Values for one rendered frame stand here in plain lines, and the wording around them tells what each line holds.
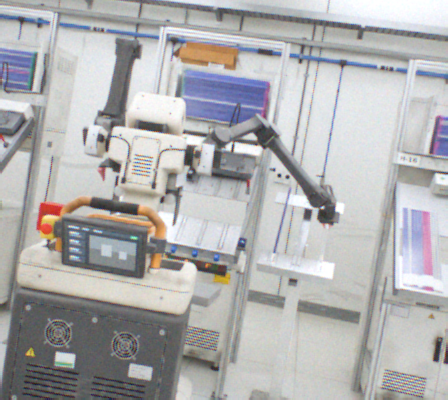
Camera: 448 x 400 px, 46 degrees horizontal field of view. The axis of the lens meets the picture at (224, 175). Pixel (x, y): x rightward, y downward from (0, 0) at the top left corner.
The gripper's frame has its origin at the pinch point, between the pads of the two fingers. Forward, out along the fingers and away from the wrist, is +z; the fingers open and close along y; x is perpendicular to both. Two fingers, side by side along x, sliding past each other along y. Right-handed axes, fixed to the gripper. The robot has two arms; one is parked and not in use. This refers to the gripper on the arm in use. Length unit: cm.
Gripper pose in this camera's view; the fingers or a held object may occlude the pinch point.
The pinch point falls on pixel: (326, 227)
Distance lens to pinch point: 259.6
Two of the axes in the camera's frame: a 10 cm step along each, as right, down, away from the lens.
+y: -9.6, -1.6, 2.2
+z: 0.5, 6.8, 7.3
